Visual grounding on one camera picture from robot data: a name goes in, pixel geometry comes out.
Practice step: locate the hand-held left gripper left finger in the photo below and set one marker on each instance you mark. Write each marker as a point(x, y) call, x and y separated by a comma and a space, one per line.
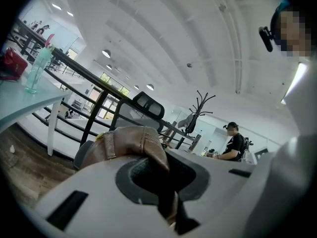
point(99, 207)

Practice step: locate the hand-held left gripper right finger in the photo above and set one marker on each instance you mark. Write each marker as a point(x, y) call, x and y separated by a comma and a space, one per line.
point(220, 195)

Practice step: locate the black mesh office chair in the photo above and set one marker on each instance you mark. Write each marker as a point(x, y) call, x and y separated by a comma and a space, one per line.
point(148, 105)

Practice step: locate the person's white shirt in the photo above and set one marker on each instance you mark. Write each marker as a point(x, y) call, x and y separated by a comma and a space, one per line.
point(292, 170)

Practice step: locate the grey garment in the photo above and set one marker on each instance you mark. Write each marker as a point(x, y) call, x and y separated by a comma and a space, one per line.
point(187, 123)

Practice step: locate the black coat rack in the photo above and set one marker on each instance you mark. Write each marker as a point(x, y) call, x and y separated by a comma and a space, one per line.
point(196, 108)

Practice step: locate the white table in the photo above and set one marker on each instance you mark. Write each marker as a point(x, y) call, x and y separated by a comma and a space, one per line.
point(29, 100)

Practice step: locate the long ceiling light strip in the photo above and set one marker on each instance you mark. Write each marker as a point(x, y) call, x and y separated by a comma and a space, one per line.
point(294, 80)

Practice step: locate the black metal railing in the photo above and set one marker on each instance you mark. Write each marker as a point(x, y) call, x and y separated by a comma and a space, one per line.
point(81, 71)

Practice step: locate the green transparent water bottle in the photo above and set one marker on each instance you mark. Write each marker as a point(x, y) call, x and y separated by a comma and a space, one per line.
point(36, 73)

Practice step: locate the white ceiling pipe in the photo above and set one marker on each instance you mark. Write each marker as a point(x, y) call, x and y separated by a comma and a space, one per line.
point(238, 46)

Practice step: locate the red handbag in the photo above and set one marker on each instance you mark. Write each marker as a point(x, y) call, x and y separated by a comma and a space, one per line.
point(15, 63)

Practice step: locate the person's head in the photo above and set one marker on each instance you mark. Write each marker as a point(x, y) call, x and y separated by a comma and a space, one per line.
point(292, 28)

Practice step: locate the rectangular ceiling light panel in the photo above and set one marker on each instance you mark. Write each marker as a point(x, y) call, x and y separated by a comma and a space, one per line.
point(70, 14)
point(56, 7)

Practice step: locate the black head camera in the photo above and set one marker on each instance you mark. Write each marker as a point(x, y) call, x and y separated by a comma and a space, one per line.
point(267, 40)

